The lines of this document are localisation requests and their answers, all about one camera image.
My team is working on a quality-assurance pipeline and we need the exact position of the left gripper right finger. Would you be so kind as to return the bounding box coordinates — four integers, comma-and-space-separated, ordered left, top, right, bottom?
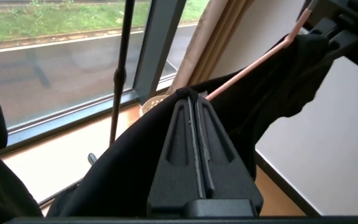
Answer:
196, 95, 264, 216

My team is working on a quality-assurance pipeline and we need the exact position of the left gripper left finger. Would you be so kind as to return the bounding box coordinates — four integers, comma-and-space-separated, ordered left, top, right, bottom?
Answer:
147, 96, 205, 218

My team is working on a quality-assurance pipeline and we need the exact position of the black garment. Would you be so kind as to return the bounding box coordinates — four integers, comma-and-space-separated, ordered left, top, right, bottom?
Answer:
47, 32, 334, 218

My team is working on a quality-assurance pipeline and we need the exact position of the pink clothes hanger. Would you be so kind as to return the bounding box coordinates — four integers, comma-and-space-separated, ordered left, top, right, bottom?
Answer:
205, 7, 313, 102

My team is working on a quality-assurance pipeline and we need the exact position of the white laundry basket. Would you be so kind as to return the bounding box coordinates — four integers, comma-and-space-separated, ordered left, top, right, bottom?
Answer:
139, 95, 170, 116

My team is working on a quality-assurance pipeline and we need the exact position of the black clothes rack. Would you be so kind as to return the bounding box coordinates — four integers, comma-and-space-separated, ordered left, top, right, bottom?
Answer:
39, 0, 135, 206

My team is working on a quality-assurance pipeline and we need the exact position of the beige curtain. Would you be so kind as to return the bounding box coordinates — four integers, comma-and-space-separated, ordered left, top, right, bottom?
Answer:
166, 0, 256, 94

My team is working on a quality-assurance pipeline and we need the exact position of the window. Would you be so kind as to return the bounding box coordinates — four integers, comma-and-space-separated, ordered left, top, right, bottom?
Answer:
0, 0, 209, 153

